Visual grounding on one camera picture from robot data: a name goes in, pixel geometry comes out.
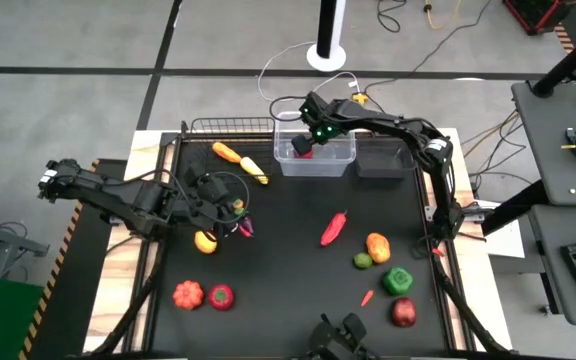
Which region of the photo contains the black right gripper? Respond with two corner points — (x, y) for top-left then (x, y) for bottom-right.
(291, 92), (355, 157)

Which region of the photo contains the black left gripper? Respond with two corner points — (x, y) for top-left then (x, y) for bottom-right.
(187, 173), (239, 241)

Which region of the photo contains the yellow lemon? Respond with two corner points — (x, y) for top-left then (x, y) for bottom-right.
(193, 229), (219, 255)

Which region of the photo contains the yellow corn cob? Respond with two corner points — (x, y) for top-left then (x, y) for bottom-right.
(239, 156), (270, 186)

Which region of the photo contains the red tomato with green stem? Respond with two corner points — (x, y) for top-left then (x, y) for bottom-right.
(208, 283), (236, 312)

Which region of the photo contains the orange pumpkin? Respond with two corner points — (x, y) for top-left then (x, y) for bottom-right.
(171, 279), (205, 312)

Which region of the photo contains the orange carrot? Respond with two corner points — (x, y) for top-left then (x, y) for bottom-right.
(211, 141), (243, 165)

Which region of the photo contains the large red chili pepper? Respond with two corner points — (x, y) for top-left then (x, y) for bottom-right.
(319, 210), (349, 248)

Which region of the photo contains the green lime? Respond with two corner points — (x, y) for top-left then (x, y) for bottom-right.
(352, 251), (374, 270)

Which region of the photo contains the green bell pepper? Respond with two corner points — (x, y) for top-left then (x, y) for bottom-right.
(381, 266), (415, 297)

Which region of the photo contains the dark red apple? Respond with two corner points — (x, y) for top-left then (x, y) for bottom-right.
(391, 297), (418, 329)

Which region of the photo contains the clear plastic bin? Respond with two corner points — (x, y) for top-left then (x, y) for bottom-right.
(272, 110), (358, 178)

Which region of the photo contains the dark grey plastic bin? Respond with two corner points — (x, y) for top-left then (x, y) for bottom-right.
(355, 133), (416, 180)

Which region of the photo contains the black and white pole stand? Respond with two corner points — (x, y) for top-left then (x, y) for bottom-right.
(306, 0), (348, 73)

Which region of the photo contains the black hazard-striped floor mat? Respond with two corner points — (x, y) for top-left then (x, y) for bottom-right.
(17, 158), (129, 360)

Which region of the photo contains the black desk beam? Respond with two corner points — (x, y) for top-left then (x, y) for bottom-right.
(480, 178), (552, 237)

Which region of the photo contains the white paper sheet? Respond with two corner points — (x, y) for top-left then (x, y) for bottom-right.
(482, 198), (527, 260)

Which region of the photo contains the grey desk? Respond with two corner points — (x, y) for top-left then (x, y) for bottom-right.
(510, 79), (576, 207)
(527, 203), (576, 327)

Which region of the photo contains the red and black crate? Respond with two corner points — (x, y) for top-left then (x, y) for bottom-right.
(501, 0), (576, 37)

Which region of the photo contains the black diagonal pole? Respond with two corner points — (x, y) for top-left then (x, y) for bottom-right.
(531, 17), (576, 100)

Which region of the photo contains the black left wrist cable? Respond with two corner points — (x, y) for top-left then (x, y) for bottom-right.
(167, 168), (252, 226)

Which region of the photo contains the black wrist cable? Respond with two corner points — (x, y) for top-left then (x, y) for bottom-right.
(167, 168), (252, 226)
(267, 94), (314, 124)

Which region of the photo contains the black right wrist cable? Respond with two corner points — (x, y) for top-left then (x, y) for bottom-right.
(267, 94), (314, 124)

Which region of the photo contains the black wire basket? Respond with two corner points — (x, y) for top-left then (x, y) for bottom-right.
(187, 117), (275, 186)

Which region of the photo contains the white floor cable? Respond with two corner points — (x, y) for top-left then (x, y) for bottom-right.
(256, 41), (360, 104)

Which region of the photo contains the coiled black cable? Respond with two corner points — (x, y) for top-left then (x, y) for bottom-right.
(376, 0), (409, 34)

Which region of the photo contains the long black floor cable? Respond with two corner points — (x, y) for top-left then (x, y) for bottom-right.
(362, 0), (494, 94)

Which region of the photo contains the yellow floor cable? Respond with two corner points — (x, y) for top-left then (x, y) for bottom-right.
(422, 0), (463, 31)

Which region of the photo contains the orange floor cable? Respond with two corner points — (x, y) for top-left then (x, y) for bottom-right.
(460, 108), (522, 151)

